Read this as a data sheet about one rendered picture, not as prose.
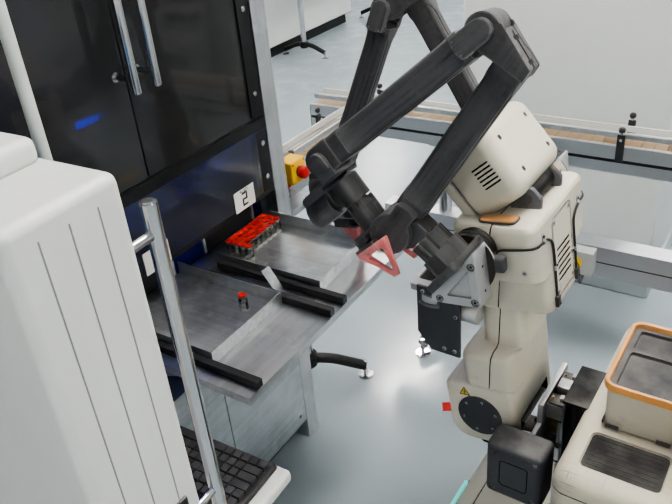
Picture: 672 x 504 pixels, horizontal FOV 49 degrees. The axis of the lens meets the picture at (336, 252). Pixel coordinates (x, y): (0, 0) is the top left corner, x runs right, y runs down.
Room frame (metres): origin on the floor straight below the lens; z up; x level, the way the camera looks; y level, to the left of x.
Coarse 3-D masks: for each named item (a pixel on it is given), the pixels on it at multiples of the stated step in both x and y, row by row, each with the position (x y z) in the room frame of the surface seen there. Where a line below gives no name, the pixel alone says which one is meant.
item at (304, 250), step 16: (288, 224) 1.90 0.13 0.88; (304, 224) 1.86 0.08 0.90; (272, 240) 1.81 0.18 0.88; (288, 240) 1.80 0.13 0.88; (304, 240) 1.80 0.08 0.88; (320, 240) 1.79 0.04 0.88; (336, 240) 1.78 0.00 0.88; (352, 240) 1.77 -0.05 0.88; (224, 256) 1.70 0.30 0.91; (256, 256) 1.73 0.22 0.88; (272, 256) 1.72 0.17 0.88; (288, 256) 1.72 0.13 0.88; (304, 256) 1.71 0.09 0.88; (320, 256) 1.70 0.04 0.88; (336, 256) 1.69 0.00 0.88; (352, 256) 1.66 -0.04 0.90; (288, 272) 1.58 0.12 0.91; (304, 272) 1.63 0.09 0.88; (320, 272) 1.62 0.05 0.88; (336, 272) 1.59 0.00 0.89
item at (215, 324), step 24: (192, 288) 1.60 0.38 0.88; (216, 288) 1.59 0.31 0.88; (240, 288) 1.57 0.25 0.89; (264, 288) 1.52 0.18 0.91; (192, 312) 1.49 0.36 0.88; (216, 312) 1.48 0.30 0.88; (240, 312) 1.47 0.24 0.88; (264, 312) 1.44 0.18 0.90; (168, 336) 1.36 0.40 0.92; (192, 336) 1.39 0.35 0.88; (216, 336) 1.38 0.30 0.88; (240, 336) 1.36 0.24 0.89; (216, 360) 1.29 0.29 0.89
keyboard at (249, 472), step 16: (192, 432) 1.13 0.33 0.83; (192, 448) 1.09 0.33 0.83; (224, 448) 1.08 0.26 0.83; (192, 464) 1.04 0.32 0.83; (224, 464) 1.04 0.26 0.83; (240, 464) 1.03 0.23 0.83; (256, 464) 1.03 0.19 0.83; (272, 464) 1.04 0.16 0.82; (224, 480) 1.00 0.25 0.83; (240, 480) 0.99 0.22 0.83; (256, 480) 1.00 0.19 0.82; (240, 496) 0.95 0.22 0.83
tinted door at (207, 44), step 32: (128, 0) 1.62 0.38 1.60; (160, 0) 1.70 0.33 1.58; (192, 0) 1.78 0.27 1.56; (224, 0) 1.87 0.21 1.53; (160, 32) 1.68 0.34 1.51; (192, 32) 1.76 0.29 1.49; (224, 32) 1.85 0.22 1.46; (160, 64) 1.66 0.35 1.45; (192, 64) 1.75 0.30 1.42; (224, 64) 1.84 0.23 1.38; (160, 96) 1.65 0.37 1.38; (192, 96) 1.73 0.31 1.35; (224, 96) 1.82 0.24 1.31; (160, 128) 1.63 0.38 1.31; (192, 128) 1.71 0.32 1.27; (224, 128) 1.80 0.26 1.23; (160, 160) 1.61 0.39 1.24
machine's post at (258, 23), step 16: (256, 0) 1.95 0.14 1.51; (256, 16) 1.94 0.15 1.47; (256, 32) 1.94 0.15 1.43; (256, 48) 1.93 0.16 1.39; (256, 64) 1.93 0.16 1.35; (272, 80) 1.97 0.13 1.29; (272, 96) 1.96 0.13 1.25; (272, 112) 1.95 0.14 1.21; (272, 128) 1.95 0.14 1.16; (272, 144) 1.94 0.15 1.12; (272, 160) 1.93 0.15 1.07; (272, 192) 1.93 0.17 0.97; (288, 192) 1.98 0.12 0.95; (272, 208) 1.94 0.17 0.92; (288, 208) 1.97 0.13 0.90; (304, 352) 1.95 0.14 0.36; (304, 368) 1.95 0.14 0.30; (304, 384) 1.94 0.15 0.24; (304, 400) 1.93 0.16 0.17; (304, 432) 1.94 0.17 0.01
